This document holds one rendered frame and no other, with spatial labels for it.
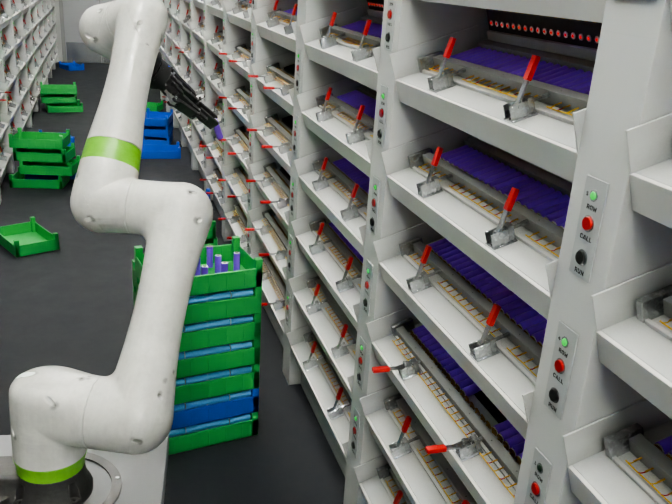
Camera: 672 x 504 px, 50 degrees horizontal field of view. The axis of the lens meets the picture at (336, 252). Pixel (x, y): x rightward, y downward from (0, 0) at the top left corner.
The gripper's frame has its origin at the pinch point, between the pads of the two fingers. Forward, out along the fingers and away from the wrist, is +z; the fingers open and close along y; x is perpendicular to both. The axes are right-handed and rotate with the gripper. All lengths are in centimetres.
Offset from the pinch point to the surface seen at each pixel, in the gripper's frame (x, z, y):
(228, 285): -16.6, 24.1, 34.5
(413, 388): 28, 18, 87
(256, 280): -11.4, 29.9, 32.9
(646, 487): 65, -12, 125
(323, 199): 14.3, 28.7, 20.5
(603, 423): 63, -12, 117
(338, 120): 27.9, 20.1, 6.6
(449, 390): 36, 16, 91
